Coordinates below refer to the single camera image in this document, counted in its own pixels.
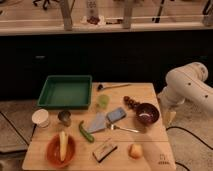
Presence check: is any yellow red apple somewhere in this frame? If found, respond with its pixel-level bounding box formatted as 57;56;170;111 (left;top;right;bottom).
129;144;143;159

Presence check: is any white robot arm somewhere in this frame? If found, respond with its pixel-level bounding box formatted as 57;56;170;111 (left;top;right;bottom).
157;62;213;127

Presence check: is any green plastic cup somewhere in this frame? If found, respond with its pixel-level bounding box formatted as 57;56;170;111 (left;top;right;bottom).
97;94;109;109

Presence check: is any small metal cup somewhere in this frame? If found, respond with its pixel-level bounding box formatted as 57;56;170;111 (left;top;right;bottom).
58;110;71;126

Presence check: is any white paper cup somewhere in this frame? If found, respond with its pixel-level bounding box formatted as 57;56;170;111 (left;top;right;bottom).
32;109;50;128

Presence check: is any bunch of red grapes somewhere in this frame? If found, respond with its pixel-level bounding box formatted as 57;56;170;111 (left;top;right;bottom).
123;96;140;110

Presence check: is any blue sponge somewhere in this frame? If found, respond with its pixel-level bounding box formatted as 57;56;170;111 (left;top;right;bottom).
106;107;126;123

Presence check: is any grey folded cloth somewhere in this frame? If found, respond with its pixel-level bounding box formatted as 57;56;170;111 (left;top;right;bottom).
87;113;106;133

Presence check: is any metal fork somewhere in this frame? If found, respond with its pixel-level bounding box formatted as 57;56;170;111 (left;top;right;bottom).
106;123;139;133

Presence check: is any green plastic tray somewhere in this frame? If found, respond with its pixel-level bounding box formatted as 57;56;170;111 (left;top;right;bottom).
37;75;92;109

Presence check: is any dark purple bowl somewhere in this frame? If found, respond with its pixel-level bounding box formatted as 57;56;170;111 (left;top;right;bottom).
136;103;160;125

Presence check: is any green chili pepper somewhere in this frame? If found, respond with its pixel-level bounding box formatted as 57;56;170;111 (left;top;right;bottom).
78;121;95;143

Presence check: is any orange bowl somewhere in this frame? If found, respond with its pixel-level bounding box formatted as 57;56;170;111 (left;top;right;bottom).
45;135;76;169

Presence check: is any black floor cable left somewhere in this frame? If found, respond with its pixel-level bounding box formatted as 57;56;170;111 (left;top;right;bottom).
0;111;37;147

